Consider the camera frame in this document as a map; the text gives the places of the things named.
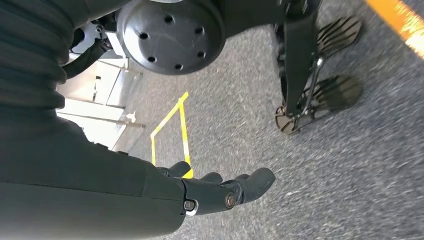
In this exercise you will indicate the orange floor tape stripe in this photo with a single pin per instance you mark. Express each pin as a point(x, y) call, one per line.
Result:
point(400, 20)

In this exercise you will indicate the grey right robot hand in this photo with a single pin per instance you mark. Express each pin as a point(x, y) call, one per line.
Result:
point(82, 185)

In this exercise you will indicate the black ribbed robot foot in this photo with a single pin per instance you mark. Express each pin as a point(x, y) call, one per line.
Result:
point(338, 34)
point(334, 92)

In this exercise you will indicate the steel frame table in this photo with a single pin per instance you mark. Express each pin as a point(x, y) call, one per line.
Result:
point(92, 112)

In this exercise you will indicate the yellow floor tape square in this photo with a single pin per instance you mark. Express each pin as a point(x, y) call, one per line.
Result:
point(184, 136)

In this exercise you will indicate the black robot thigh joint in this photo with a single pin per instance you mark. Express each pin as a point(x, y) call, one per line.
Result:
point(169, 36)

